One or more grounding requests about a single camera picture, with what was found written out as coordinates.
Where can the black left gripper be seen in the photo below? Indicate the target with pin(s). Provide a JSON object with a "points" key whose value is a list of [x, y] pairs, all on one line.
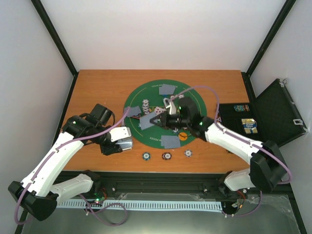
{"points": [[112, 148]]}

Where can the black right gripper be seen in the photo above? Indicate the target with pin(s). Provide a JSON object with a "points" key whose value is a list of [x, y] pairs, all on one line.
{"points": [[156, 118]]}

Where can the blue backed card deck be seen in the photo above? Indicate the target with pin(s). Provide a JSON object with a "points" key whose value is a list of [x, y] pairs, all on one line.
{"points": [[125, 144]]}

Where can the spread row of chips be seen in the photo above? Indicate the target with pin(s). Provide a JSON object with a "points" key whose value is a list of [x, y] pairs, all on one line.
{"points": [[145, 106]]}

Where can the orange black chip stack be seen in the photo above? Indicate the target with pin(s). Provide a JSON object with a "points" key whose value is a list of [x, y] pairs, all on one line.
{"points": [[166, 156]]}

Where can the green blue chip stack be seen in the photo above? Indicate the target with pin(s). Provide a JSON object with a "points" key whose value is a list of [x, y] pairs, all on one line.
{"points": [[146, 156]]}

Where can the purple white chip stack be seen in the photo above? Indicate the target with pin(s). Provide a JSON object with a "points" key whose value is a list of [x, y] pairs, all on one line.
{"points": [[188, 153]]}

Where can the face up red card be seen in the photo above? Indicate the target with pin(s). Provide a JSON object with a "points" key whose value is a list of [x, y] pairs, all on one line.
{"points": [[159, 110]]}

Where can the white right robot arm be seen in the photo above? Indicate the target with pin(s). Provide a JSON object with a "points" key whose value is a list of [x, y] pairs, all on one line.
{"points": [[266, 164]]}

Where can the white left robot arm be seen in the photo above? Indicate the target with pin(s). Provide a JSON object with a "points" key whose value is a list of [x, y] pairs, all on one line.
{"points": [[38, 194]]}

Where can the green round poker mat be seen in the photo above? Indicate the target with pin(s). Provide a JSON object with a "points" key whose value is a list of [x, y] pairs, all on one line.
{"points": [[151, 137]]}

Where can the orange big blind button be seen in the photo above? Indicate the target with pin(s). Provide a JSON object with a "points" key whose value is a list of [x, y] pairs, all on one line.
{"points": [[183, 136]]}

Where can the multicolour chips in case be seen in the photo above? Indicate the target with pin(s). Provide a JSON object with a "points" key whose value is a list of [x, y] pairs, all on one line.
{"points": [[242, 108]]}

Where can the gold blue card pack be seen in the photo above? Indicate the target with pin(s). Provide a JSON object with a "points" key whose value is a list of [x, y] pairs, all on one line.
{"points": [[249, 125]]}

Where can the black chip carrying case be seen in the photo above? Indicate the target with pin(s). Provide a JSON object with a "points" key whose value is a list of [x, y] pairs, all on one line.
{"points": [[275, 112]]}

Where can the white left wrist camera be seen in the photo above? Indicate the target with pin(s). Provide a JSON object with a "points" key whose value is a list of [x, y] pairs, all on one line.
{"points": [[120, 133]]}

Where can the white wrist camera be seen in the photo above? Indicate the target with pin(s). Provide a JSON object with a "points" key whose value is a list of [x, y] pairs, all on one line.
{"points": [[169, 106], [120, 133]]}

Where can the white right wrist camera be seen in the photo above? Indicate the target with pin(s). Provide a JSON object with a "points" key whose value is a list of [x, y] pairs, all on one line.
{"points": [[169, 106]]}

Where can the black front frame rail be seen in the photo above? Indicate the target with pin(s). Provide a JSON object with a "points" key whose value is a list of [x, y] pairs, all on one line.
{"points": [[206, 185]]}

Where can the light blue cable duct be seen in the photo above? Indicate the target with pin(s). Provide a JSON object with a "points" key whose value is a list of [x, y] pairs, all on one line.
{"points": [[147, 205]]}

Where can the black frame post left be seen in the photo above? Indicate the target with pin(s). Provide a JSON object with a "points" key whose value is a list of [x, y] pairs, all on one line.
{"points": [[41, 11]]}

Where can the black frame post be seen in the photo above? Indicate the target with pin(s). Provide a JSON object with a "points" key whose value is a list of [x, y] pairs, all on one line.
{"points": [[41, 11], [282, 15]]}

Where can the black frame post right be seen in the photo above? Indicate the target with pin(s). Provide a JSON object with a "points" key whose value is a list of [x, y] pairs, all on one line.
{"points": [[282, 15]]}

